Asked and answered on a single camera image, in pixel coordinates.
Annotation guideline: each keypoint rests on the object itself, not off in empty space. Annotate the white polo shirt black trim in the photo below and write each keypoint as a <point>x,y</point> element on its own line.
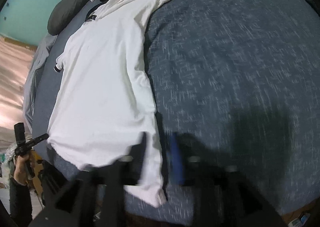
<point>100,79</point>

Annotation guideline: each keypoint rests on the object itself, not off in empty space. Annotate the person's left hand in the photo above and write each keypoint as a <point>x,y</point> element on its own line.
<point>20,169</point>

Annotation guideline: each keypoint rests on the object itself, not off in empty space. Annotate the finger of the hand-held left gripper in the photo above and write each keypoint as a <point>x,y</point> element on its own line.
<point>37,140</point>

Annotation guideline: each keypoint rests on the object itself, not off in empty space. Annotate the clear plastic bag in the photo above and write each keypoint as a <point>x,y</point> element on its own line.
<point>6,157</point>

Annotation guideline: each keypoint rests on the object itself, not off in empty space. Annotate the dark grey pillow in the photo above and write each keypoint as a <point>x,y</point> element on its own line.
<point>67,11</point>

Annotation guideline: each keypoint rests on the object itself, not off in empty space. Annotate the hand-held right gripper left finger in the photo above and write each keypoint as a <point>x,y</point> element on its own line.
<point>140,164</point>

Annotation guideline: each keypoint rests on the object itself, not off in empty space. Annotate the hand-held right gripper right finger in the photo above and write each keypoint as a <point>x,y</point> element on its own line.
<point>177,162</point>

